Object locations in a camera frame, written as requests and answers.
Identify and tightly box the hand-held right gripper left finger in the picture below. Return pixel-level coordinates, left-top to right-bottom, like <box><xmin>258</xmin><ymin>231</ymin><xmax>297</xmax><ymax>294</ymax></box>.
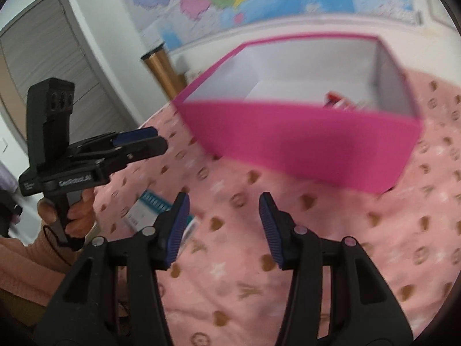
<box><xmin>34</xmin><ymin>192</ymin><xmax>190</xmax><ymax>346</ymax></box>

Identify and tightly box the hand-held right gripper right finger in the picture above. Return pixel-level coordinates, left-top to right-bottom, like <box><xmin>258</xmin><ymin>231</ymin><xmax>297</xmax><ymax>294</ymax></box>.
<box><xmin>258</xmin><ymin>192</ymin><xmax>413</xmax><ymax>346</ymax></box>

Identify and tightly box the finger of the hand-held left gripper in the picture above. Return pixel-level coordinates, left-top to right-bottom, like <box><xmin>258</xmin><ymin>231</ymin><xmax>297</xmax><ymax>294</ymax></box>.
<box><xmin>97</xmin><ymin>136</ymin><xmax>169</xmax><ymax>174</ymax></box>
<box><xmin>77</xmin><ymin>127</ymin><xmax>158</xmax><ymax>152</ymax></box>

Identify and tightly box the light blue white medicine box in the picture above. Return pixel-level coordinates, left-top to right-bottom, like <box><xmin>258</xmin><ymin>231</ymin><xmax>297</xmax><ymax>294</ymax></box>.
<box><xmin>122</xmin><ymin>189</ymin><xmax>200</xmax><ymax>256</ymax></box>

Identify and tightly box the pink cardboard box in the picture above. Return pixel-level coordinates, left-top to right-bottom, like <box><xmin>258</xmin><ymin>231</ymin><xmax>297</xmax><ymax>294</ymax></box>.
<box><xmin>173</xmin><ymin>33</ymin><xmax>424</xmax><ymax>195</ymax></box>

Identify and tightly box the red corkscrew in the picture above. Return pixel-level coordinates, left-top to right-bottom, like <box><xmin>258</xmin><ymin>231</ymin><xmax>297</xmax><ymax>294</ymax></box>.
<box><xmin>323</xmin><ymin>92</ymin><xmax>357</xmax><ymax>110</ymax></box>

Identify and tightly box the person's left forearm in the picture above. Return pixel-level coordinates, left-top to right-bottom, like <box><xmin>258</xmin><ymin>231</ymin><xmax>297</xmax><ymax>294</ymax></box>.
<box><xmin>0</xmin><ymin>223</ymin><xmax>83</xmax><ymax>307</ymax></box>

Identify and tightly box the person's left hand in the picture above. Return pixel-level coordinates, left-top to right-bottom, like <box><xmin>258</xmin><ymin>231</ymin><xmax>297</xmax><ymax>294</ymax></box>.
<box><xmin>38</xmin><ymin>189</ymin><xmax>96</xmax><ymax>236</ymax></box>

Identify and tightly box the gold metal tumbler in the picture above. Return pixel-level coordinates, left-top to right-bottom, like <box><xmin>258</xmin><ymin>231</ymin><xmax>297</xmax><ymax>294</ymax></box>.
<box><xmin>140</xmin><ymin>43</ymin><xmax>188</xmax><ymax>99</ymax></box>

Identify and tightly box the pink printed blanket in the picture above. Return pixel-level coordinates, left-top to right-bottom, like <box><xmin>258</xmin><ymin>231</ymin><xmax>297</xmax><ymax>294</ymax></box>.
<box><xmin>92</xmin><ymin>68</ymin><xmax>461</xmax><ymax>346</ymax></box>

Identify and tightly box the grey slatted door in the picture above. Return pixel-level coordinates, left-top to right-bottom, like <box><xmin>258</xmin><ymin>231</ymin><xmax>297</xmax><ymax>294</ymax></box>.
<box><xmin>0</xmin><ymin>0</ymin><xmax>145</xmax><ymax>141</ymax></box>

